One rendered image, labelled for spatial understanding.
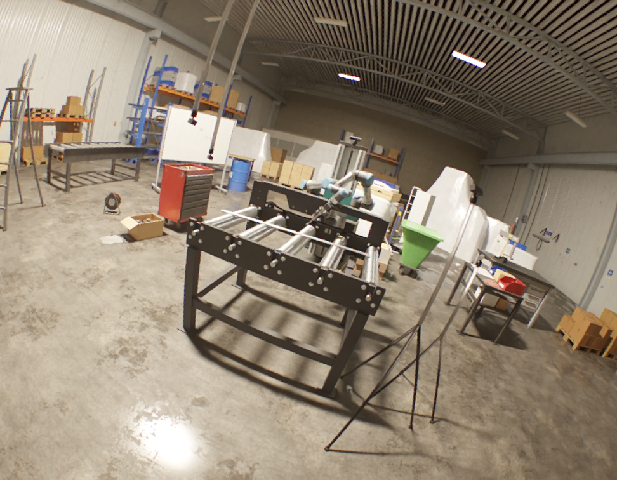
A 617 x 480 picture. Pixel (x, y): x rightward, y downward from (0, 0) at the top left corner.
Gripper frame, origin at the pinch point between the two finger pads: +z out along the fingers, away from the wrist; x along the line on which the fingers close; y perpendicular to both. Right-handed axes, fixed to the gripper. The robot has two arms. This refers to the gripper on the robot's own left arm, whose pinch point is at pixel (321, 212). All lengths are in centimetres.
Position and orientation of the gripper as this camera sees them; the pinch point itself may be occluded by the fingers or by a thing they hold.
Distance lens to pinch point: 234.5
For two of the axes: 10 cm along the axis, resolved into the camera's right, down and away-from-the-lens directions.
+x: -4.2, 3.9, -8.2
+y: -6.5, -7.6, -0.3
